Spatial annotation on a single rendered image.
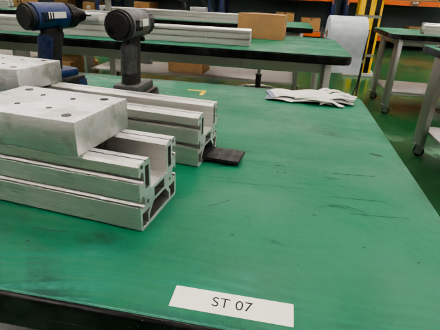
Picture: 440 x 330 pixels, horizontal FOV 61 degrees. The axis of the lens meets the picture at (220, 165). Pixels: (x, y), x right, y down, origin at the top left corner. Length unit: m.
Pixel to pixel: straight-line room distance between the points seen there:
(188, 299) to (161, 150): 0.19
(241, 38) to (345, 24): 2.14
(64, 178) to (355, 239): 0.35
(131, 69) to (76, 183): 0.42
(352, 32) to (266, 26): 1.70
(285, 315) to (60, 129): 0.29
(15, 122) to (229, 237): 0.27
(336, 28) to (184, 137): 3.60
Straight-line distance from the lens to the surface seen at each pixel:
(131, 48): 0.83
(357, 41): 4.16
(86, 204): 0.47
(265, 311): 0.36
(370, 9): 6.17
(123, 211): 0.44
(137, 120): 0.63
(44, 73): 0.77
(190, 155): 0.59
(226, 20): 3.97
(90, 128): 0.45
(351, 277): 0.42
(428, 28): 4.09
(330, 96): 1.06
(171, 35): 2.23
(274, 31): 2.57
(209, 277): 0.38
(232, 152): 0.63
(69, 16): 1.03
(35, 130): 0.46
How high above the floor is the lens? 1.03
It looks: 25 degrees down
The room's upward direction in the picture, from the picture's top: 3 degrees clockwise
